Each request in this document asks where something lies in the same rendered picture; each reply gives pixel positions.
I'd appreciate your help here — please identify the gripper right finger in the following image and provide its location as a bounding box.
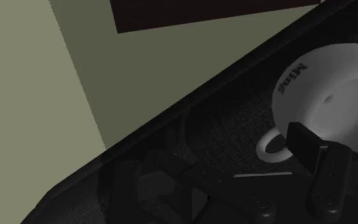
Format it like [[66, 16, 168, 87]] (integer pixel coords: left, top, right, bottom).
[[285, 122, 354, 223]]

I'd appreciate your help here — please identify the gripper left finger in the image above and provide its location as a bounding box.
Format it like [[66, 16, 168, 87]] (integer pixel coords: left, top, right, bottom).
[[110, 148, 277, 224]]

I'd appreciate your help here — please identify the white mug with dark lettering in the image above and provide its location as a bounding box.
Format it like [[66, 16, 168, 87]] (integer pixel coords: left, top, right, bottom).
[[256, 43, 358, 164]]

